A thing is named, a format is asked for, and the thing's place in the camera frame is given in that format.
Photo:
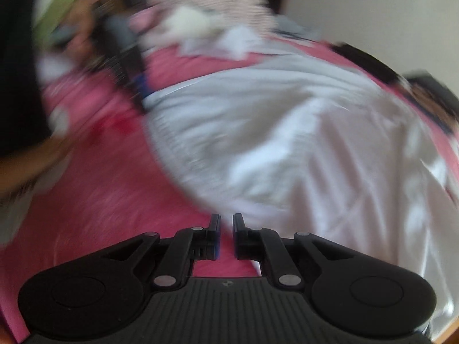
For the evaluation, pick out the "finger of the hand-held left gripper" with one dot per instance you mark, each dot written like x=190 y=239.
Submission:
x=141 y=86

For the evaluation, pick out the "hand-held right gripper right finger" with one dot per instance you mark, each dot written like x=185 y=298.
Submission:
x=235 y=238

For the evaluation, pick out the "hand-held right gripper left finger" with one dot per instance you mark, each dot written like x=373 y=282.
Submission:
x=216 y=238

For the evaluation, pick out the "white button shirt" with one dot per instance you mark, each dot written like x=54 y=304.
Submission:
x=287 y=143

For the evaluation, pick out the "person's left hand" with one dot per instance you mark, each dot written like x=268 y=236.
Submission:
x=82 y=21

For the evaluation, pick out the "person's black clothing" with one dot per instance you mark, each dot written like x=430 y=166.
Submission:
x=18 y=61

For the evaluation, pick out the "pink floral blanket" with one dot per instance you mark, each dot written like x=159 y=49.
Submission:
x=100 y=193

